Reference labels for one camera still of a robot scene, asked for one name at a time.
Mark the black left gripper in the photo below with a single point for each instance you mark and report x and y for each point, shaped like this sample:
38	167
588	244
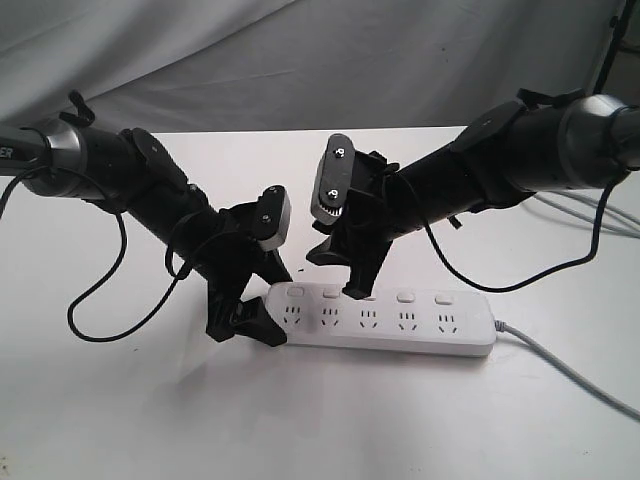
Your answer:
233	258

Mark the grey backdrop cloth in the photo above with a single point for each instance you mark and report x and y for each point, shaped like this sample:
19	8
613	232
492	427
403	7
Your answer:
181	66

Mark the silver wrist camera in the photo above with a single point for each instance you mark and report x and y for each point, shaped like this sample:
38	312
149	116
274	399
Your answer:
271	218
333	179

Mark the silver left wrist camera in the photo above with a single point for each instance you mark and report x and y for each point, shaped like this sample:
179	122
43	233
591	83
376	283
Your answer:
271	218

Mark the black tripod stand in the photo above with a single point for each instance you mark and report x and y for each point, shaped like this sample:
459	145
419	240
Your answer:
618	26

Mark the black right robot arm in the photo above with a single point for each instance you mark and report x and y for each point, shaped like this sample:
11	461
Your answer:
535	143

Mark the white five-outlet power strip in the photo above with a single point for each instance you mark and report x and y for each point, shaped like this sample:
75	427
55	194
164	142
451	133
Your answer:
437	322

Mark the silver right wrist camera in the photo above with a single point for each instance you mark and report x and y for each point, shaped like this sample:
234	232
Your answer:
333	179

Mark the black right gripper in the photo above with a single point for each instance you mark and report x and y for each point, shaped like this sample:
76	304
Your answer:
363	208

